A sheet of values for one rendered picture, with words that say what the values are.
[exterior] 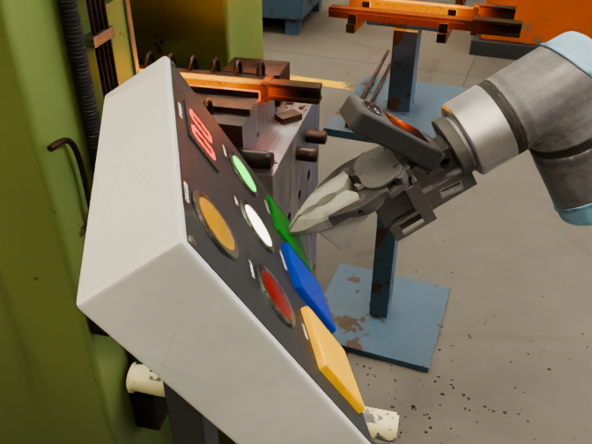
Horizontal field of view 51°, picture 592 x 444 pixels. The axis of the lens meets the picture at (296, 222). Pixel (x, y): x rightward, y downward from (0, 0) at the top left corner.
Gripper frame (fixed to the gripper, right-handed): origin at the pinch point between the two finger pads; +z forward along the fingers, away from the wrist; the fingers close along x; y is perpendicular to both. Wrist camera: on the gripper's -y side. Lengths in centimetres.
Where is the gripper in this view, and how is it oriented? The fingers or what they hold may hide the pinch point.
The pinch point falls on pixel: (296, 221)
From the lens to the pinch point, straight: 70.6
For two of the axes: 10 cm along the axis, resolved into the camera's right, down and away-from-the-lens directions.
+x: -2.0, -5.4, 8.2
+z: -8.5, 5.1, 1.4
